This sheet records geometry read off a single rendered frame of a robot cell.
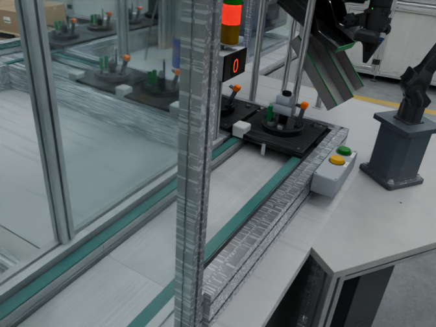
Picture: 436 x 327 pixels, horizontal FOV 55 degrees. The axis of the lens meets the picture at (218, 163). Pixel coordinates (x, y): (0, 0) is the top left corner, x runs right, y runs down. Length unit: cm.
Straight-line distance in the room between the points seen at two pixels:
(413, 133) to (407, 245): 33
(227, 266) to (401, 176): 74
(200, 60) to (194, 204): 17
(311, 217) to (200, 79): 81
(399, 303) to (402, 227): 109
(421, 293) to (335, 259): 138
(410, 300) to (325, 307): 122
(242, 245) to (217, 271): 9
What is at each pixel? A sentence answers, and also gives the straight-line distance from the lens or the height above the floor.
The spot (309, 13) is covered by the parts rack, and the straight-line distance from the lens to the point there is 148.
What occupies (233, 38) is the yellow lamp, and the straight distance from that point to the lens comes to 115.
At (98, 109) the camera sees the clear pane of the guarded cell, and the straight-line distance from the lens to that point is 34.
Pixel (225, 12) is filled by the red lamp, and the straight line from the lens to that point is 114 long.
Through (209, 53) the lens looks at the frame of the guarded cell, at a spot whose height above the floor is 143.
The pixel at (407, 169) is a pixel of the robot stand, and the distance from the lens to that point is 141.
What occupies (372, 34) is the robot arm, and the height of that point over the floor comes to 132.
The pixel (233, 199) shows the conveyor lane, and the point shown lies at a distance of 110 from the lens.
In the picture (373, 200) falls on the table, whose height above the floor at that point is 86.
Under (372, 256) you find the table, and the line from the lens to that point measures 112.
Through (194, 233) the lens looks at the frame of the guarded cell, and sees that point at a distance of 53.
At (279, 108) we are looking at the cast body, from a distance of 134.
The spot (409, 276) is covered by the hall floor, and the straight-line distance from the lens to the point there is 248.
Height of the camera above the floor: 155
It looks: 30 degrees down
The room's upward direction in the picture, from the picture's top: 5 degrees clockwise
